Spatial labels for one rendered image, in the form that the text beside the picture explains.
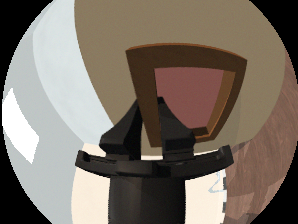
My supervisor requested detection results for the brown picture frame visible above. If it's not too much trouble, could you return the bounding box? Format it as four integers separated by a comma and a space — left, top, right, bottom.
125, 43, 247, 148

